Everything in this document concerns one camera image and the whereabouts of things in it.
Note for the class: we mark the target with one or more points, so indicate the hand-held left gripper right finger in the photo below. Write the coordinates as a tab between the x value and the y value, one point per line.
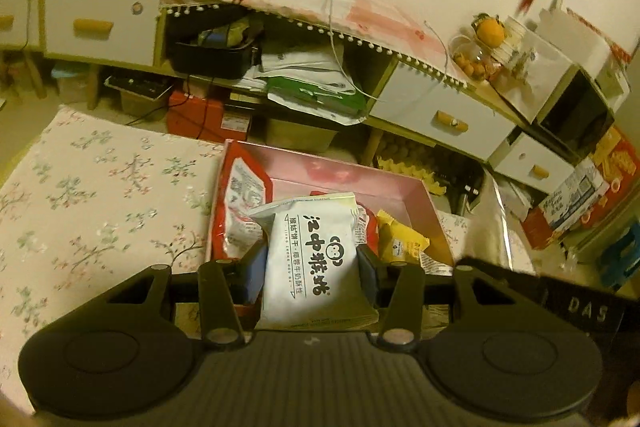
367	277

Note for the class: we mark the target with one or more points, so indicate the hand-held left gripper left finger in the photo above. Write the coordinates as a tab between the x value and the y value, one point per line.
252	269

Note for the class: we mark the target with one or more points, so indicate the mustard yellow snack packet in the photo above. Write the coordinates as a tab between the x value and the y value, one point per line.
400	239

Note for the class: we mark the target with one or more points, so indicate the white black-print snack packet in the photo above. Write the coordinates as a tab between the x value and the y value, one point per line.
310	267

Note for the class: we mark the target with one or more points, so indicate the red and white snack packet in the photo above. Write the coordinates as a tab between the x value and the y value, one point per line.
245	202

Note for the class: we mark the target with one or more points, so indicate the pink cardboard box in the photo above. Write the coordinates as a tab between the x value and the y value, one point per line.
350	172

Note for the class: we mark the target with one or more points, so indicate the printed carton box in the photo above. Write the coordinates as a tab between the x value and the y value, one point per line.
575	197

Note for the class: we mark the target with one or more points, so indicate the silver cardboard panel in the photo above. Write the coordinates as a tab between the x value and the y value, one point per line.
505	232

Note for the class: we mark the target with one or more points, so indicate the yellow egg tray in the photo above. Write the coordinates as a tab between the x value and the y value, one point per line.
410	162

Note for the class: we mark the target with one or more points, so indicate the wooden tv cabinet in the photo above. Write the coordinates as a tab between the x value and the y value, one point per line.
380	132

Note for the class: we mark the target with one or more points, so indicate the yellow red printed box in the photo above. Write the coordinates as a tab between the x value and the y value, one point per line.
617	162

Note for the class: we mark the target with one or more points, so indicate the small white drawer with knob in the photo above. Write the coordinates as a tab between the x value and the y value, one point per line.
535	164

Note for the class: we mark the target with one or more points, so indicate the red storage box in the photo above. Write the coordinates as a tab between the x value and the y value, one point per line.
205	117

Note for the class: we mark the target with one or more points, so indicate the floral tablecloth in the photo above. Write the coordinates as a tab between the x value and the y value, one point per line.
100	207

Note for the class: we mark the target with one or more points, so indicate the wide white cabinet drawer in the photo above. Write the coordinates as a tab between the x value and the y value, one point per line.
440	112

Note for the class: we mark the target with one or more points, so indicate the green bag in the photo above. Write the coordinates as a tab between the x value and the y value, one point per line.
320	99

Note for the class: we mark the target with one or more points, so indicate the black microwave oven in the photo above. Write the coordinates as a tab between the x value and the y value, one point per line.
575	112

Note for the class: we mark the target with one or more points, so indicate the stack of papers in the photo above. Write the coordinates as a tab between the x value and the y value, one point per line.
295	67

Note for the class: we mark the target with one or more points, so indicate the black bag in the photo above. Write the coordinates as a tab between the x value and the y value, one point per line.
210	57

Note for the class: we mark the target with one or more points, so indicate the glass jar of kumquats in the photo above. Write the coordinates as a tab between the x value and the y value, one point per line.
472	62

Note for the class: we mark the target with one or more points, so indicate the orange fruit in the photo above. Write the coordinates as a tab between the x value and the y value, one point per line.
490	32

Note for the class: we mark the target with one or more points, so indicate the white paper bag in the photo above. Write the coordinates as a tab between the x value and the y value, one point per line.
575	37

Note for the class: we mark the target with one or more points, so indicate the stack of paper cups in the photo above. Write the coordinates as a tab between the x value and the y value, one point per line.
515	42

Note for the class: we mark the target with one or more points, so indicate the white drawer with round sticker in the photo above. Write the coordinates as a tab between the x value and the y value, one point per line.
100	27

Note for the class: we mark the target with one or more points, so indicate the small white cabinet drawer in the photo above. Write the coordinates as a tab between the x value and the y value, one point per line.
17	19

